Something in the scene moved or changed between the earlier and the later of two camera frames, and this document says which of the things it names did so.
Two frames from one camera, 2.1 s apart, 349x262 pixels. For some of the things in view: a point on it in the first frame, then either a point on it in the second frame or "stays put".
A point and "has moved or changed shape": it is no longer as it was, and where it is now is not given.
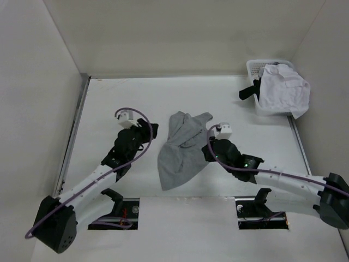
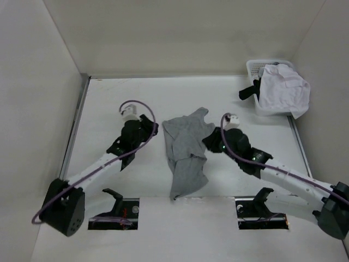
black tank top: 254,89 stays put
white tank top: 282,88 stays put
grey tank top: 181,156 has moved or changed shape
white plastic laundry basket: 254,68 stays put
